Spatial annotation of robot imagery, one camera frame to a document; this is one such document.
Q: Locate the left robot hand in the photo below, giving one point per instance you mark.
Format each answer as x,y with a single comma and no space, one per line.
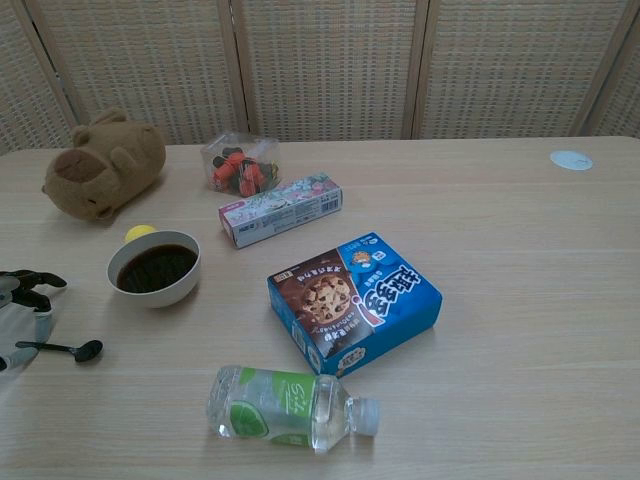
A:
22,320

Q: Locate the black plastic spoon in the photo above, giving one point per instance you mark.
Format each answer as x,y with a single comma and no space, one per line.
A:
88,351

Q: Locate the woven folding screen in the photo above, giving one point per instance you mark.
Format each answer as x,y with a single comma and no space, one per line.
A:
325,65

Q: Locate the floral toothpaste box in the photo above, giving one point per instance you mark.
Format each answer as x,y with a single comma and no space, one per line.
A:
280,211

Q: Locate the green label water bottle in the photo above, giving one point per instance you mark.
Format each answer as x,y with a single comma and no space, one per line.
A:
270,407

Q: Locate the blue cookie box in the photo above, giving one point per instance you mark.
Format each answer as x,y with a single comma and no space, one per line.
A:
350,300

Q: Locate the brown capybara plush toy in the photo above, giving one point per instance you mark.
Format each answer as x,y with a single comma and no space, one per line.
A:
112,165

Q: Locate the white bowl dark inside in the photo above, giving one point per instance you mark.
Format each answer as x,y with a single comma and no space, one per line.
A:
150,296

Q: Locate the clear bag of snacks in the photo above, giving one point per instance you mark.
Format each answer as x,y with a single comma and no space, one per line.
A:
240,170

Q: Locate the yellow ball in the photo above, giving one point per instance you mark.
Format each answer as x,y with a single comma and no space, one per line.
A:
140,233

